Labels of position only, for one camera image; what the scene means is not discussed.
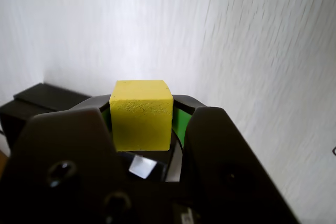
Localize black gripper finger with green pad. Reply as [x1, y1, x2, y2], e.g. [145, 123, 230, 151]
[172, 94, 301, 224]
[0, 94, 133, 224]

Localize yellow wooden cube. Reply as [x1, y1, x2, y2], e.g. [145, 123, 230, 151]
[109, 79, 174, 152]

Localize black cardboard box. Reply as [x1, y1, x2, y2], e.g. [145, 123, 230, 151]
[13, 82, 182, 183]

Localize white rectangular block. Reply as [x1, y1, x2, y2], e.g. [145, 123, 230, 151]
[128, 155, 158, 179]

